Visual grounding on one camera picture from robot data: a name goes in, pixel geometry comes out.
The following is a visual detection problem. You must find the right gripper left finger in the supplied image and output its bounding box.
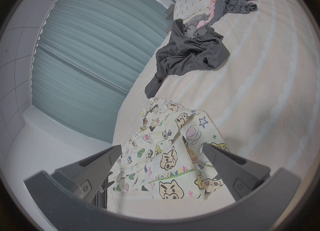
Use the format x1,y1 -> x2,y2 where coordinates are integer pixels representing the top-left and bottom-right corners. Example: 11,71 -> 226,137
51,145 -> 122,199

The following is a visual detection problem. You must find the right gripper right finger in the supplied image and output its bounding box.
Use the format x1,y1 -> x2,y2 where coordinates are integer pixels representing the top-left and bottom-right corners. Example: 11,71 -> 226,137
202,143 -> 271,199

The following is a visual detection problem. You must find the white printed pyjama top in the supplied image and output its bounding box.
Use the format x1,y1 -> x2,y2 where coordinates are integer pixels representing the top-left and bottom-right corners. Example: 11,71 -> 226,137
107,97 -> 229,200

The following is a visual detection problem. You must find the bed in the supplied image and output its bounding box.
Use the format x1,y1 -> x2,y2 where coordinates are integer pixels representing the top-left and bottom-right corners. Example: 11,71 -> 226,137
106,0 -> 318,215

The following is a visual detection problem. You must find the blue-green curtain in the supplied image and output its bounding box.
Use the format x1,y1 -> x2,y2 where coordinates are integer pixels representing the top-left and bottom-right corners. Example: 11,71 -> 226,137
30,45 -> 128,145
36,0 -> 173,93

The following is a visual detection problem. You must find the black garment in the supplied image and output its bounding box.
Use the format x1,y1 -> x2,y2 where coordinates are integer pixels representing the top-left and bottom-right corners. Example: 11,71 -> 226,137
144,18 -> 230,99

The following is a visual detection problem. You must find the pink garment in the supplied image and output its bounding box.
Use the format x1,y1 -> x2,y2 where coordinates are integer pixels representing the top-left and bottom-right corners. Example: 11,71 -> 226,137
196,0 -> 248,29

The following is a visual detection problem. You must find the dark grey garment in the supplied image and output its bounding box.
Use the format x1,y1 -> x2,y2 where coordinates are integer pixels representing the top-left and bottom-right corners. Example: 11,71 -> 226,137
214,0 -> 273,24

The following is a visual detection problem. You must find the grey bedside table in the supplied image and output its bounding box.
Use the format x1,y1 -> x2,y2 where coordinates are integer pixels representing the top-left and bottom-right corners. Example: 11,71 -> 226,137
165,4 -> 175,21

